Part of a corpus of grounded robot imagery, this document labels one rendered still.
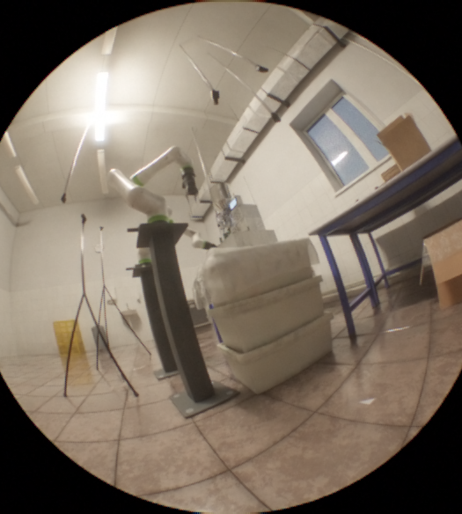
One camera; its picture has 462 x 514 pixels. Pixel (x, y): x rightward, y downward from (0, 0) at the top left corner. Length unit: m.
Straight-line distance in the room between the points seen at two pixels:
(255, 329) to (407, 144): 1.32
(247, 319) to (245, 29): 4.38
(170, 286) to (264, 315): 0.46
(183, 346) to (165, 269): 0.38
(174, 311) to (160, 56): 4.02
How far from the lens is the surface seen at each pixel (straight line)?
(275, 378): 0.93
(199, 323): 4.58
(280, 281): 0.92
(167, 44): 4.06
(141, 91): 4.30
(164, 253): 0.94
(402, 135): 1.28
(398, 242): 2.46
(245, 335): 0.81
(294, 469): 0.56
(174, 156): 1.24
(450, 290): 1.25
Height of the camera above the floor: 0.46
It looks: 14 degrees up
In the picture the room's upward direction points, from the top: 16 degrees counter-clockwise
